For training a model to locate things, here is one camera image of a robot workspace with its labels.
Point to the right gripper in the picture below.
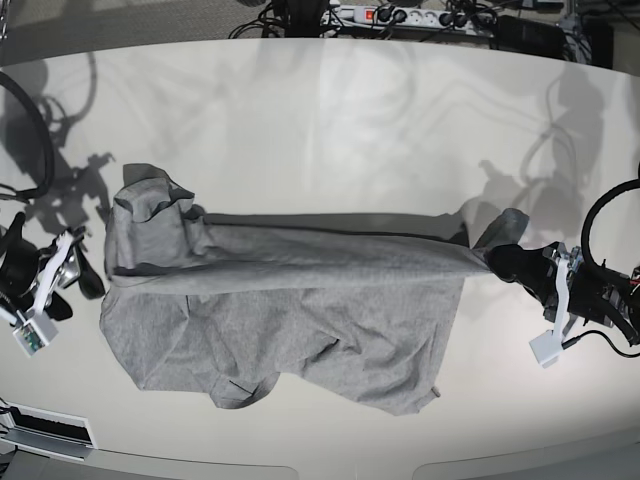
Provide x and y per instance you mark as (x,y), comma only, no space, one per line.
(25,267)

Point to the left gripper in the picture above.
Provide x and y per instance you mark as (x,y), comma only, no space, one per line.
(597,293)

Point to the grey t-shirt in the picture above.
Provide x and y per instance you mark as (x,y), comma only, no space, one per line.
(225,309)

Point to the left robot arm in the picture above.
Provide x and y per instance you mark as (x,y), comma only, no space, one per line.
(631,331)

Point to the black power adapter brick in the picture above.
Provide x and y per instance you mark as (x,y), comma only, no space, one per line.
(529,37)

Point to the white power strip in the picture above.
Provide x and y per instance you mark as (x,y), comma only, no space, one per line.
(476,21)

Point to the white cable grommet box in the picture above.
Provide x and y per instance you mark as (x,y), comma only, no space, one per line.
(48,433)

